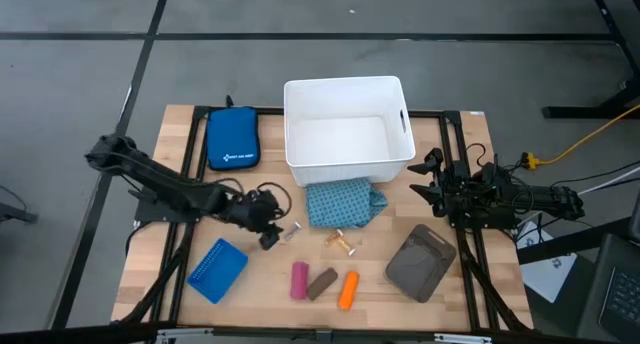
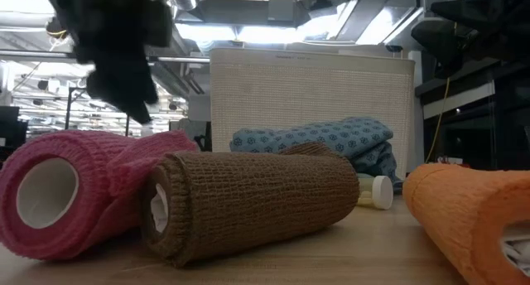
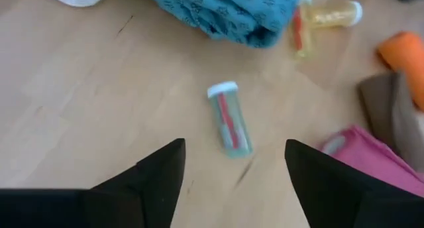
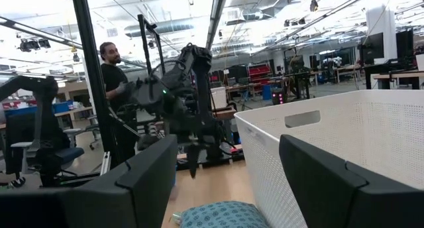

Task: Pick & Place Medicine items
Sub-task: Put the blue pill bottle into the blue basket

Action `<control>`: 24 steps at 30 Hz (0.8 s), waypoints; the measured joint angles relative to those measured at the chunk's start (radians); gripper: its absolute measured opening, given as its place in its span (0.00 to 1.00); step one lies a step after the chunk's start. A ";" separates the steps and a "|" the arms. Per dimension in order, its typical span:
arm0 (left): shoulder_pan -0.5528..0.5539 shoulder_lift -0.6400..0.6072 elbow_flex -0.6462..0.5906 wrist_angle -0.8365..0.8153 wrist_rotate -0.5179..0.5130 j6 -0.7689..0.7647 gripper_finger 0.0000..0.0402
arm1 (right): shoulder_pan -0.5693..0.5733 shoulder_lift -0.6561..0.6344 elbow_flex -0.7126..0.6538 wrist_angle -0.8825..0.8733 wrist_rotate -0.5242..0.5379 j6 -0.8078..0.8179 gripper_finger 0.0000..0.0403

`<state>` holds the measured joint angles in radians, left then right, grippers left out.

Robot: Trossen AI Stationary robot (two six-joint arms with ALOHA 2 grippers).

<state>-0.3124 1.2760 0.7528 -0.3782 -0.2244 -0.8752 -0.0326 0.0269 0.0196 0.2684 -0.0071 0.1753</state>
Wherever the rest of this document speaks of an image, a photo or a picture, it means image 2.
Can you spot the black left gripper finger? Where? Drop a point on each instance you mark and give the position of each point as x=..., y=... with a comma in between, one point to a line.
x=124, y=94
x=145, y=78

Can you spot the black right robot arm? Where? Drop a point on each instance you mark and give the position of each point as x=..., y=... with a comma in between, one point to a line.
x=476, y=40

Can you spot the black metal frame stand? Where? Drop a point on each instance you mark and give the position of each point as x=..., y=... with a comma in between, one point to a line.
x=67, y=111

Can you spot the orange bandage roll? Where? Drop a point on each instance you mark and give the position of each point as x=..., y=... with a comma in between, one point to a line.
x=455, y=210

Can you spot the blue patterned cloth pouch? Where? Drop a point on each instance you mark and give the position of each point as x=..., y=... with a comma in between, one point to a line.
x=323, y=136

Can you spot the brown bandage roll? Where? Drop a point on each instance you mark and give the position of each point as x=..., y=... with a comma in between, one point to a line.
x=256, y=194

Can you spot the red box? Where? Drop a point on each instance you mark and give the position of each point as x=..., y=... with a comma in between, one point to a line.
x=449, y=160

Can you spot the grey covered object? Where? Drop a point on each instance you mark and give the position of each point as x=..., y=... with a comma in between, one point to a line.
x=192, y=129

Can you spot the black ceiling device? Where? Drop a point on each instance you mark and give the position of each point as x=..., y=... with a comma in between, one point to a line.
x=56, y=28

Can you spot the pill bottle with white cap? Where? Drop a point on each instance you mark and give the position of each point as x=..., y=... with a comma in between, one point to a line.
x=381, y=191

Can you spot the dark cabinet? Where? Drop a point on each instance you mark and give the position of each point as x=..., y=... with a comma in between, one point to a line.
x=509, y=131

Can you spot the pink bandage roll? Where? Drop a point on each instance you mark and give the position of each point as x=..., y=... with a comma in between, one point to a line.
x=95, y=160

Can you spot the white mesh basket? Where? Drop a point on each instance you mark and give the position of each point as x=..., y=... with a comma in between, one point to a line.
x=290, y=94

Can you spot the dark monitor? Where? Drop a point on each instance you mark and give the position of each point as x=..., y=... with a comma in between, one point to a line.
x=10, y=131

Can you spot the silver overhead rail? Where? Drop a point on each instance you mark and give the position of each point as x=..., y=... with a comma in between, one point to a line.
x=178, y=59

